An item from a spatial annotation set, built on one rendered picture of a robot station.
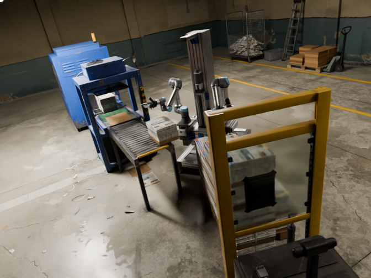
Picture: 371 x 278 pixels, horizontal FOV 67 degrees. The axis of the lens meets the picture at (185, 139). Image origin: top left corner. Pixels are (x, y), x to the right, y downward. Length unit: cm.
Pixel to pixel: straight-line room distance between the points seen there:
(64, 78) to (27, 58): 518
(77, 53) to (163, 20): 681
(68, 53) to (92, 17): 537
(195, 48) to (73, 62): 351
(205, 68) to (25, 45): 878
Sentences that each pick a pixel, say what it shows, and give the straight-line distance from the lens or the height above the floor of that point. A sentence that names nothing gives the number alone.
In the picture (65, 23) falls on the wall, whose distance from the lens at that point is 1189.
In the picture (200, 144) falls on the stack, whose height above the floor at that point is 83.
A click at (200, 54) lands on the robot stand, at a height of 175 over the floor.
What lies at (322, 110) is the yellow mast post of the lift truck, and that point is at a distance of 187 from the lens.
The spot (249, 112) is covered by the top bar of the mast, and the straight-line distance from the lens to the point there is 165.
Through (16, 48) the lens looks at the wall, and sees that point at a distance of 1183.
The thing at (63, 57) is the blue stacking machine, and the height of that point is 171.
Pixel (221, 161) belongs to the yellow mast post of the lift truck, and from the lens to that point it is 170.
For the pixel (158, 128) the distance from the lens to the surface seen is 358.
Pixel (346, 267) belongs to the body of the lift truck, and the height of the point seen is 78.
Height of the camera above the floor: 244
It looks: 26 degrees down
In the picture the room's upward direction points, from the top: 9 degrees counter-clockwise
